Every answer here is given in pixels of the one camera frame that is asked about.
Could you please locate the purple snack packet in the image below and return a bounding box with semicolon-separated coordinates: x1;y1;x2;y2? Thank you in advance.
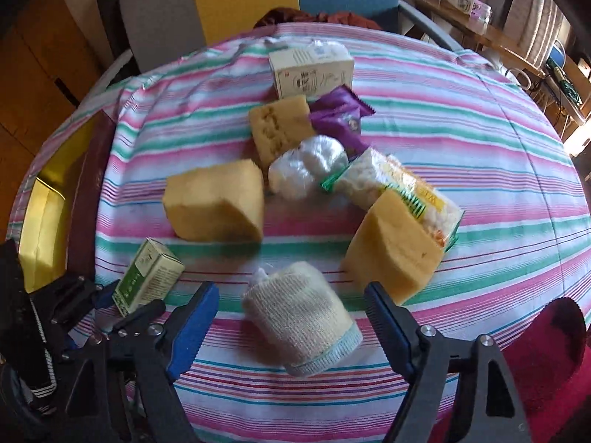
308;85;376;159

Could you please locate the wooden side desk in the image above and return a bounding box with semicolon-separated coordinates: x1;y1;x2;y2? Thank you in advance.
414;0;590;156

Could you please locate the green rice cracker packet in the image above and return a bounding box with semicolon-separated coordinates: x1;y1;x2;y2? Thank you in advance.
321;148;464;251

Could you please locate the white plastic bag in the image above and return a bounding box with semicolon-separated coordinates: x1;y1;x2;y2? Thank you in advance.
269;135;349;201

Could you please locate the maroon cloth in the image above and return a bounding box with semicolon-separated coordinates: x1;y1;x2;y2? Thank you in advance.
428;296;591;443

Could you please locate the wooden wardrobe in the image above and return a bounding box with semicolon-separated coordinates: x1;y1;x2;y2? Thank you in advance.
1;0;103;233

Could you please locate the gold metal tin tray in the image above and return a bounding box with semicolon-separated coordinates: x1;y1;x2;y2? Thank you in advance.
19;111;116;293

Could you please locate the striped bed sheet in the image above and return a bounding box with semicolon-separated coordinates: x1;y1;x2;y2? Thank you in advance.
8;23;590;442

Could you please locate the cream towel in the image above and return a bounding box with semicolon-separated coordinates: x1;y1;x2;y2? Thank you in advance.
242;262;363;378

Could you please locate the white cardboard box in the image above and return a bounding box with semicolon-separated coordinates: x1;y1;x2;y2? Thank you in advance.
269;40;355;99

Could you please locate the yellow sponge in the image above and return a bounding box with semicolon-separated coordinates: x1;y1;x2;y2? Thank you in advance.
249;95;317;171

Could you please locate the large yellow sponge block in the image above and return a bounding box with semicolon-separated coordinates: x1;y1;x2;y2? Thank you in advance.
162;159;264;243

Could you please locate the small green white box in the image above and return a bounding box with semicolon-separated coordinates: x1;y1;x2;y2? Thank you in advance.
112;238;185;317

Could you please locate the dark red garment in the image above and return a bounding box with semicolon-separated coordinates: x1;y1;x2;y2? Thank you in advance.
254;7;382;30

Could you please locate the grey yellow blue chair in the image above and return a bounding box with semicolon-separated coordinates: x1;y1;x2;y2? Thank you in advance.
96;0;461;72

